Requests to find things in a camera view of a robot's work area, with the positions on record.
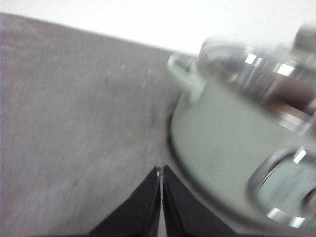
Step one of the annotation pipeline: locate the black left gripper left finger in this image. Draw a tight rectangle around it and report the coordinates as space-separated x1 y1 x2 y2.
88 166 161 237

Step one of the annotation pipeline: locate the green electric steamer pot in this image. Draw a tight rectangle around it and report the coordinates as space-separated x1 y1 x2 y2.
167 53 316 234

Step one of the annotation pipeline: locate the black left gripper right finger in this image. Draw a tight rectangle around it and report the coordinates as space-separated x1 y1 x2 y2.
162 165 238 237

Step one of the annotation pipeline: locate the glass pot lid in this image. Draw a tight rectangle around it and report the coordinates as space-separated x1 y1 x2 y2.
197 22 316 133

